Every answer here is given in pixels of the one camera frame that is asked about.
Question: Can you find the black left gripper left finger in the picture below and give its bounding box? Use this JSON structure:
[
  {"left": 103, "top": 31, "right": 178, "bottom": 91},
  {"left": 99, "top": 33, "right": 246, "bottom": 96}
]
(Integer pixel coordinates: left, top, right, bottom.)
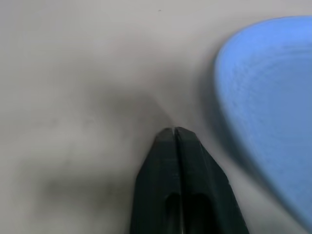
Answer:
[{"left": 129, "top": 127, "right": 183, "bottom": 234}]

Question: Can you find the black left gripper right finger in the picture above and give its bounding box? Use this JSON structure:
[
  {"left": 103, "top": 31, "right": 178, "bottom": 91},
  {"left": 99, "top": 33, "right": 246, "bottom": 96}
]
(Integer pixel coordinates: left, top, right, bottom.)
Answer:
[{"left": 174, "top": 126, "right": 250, "bottom": 234}]

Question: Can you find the blue plate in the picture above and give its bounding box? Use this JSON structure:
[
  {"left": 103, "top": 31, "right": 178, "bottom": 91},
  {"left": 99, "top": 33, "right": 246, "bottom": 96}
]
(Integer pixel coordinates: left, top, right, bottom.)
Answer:
[{"left": 214, "top": 15, "right": 312, "bottom": 223}]

